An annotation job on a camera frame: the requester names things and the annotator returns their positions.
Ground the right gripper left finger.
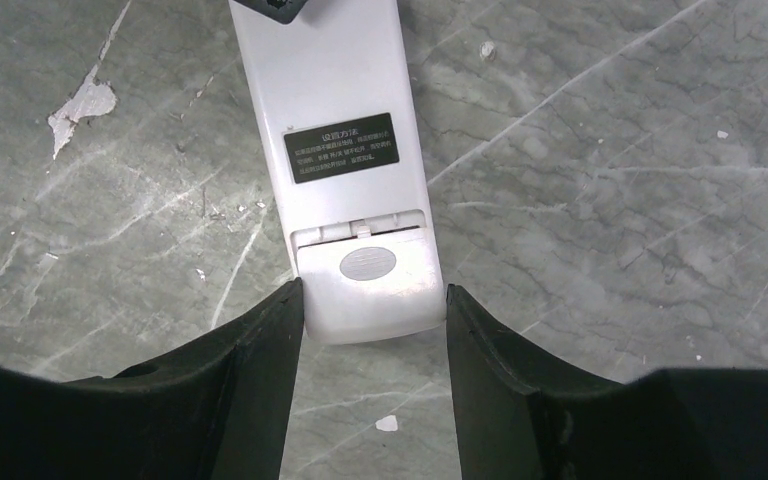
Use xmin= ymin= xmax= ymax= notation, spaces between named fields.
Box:
xmin=0 ymin=279 xmax=304 ymax=479

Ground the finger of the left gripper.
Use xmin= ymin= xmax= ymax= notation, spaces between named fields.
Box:
xmin=233 ymin=0 xmax=307 ymax=25

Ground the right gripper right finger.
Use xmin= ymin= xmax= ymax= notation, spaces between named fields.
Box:
xmin=446 ymin=285 xmax=768 ymax=479

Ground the white remote control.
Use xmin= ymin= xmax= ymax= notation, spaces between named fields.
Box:
xmin=230 ymin=1 xmax=434 ymax=281

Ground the white battery cover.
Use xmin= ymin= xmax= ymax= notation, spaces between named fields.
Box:
xmin=297 ymin=227 xmax=446 ymax=345

